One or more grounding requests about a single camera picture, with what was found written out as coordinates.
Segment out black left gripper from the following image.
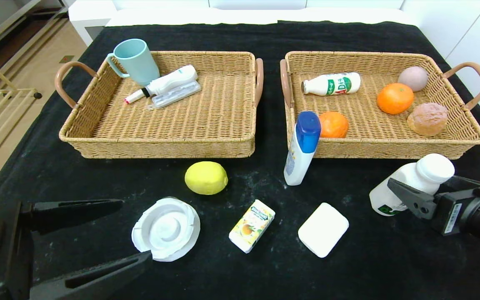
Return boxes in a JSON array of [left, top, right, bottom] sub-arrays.
[[0, 198, 153, 300]]

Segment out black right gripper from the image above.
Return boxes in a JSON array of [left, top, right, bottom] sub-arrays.
[[387, 175, 480, 256]]

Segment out large white milk bottle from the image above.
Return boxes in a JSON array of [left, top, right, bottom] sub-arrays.
[[369, 153, 455, 217]]

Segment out white soap bar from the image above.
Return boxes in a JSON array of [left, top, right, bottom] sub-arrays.
[[298, 202, 350, 258]]

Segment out white bottle blue cap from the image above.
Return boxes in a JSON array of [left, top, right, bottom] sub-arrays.
[[284, 110, 322, 186]]

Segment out brown bread bun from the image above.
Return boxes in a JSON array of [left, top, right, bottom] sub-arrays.
[[407, 102, 449, 137]]

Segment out orange fruit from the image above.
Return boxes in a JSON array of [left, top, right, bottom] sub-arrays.
[[318, 111, 349, 138], [377, 82, 414, 115]]

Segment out pale pink egg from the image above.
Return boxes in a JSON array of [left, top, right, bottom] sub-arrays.
[[397, 66, 429, 92]]

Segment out yellow lemon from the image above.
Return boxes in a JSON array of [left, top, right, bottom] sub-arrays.
[[185, 161, 228, 195]]

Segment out small white green-label bottle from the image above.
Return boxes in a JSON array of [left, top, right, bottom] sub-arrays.
[[301, 72, 361, 97]]

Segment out small yellow juice carton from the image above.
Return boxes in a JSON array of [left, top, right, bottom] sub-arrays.
[[229, 199, 276, 254]]

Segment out clear plastic toothbrush case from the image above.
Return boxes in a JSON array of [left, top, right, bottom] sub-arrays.
[[147, 80, 201, 110]]

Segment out black tablecloth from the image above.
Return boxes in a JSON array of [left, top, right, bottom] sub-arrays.
[[0, 21, 480, 300]]

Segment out white tube red tip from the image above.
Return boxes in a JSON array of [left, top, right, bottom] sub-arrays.
[[124, 65, 198, 105]]

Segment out light blue mug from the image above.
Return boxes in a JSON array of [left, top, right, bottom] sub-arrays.
[[106, 39, 160, 87]]

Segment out white table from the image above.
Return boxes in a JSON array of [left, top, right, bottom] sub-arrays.
[[68, 0, 415, 47]]

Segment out wicker basket brown handles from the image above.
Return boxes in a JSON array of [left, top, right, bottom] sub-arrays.
[[280, 51, 480, 160], [55, 50, 264, 159]]

